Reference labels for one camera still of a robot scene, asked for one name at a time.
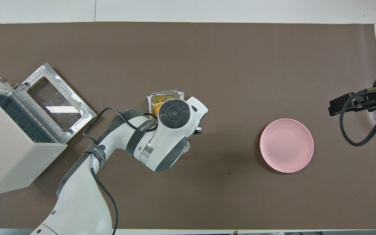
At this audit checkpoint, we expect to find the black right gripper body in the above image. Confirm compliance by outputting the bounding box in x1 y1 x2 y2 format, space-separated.
354 86 376 113

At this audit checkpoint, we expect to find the aluminium foil tray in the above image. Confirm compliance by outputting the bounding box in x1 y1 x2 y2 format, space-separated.
147 90 191 154

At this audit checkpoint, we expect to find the glass oven door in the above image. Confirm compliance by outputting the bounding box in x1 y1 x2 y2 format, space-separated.
21 63 97 144

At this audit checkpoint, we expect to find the cream toaster oven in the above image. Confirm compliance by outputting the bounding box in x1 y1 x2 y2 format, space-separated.
0 71 68 197

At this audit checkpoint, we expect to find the pink round plate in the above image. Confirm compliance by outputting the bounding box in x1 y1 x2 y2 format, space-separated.
260 118 315 174

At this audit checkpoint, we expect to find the brown table mat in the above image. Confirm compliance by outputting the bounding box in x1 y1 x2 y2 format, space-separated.
0 22 376 230

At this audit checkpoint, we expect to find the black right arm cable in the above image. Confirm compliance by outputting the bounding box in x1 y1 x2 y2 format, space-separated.
339 91 376 147

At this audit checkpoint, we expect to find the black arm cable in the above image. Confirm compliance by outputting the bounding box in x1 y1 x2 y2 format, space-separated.
339 91 376 147
83 107 159 235

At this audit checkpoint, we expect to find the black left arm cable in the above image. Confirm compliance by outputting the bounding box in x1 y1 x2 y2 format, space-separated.
83 107 159 235

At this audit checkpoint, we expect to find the metal oven wire rack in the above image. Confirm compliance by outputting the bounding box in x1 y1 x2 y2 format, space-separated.
0 86 62 144

